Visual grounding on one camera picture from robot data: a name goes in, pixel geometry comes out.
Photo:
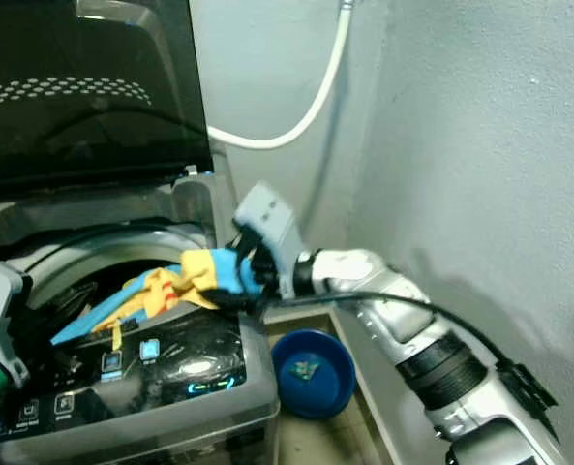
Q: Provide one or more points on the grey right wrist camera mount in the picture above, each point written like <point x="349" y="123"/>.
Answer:
<point x="267" y="213"/>

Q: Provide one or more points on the small blue floor basin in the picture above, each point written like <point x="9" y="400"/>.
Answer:
<point x="311" y="383"/>

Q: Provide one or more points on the dark tinted washer lid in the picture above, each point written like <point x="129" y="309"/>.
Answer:
<point x="93" y="58"/>

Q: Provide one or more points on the blue and yellow garment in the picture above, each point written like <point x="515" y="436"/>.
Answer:
<point x="199" y="271"/>

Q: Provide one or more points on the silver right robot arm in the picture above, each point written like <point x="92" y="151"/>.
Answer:
<point x="393" y="310"/>

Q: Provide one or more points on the grey top-load washing machine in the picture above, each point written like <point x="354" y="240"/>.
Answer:
<point x="228" y="426"/>

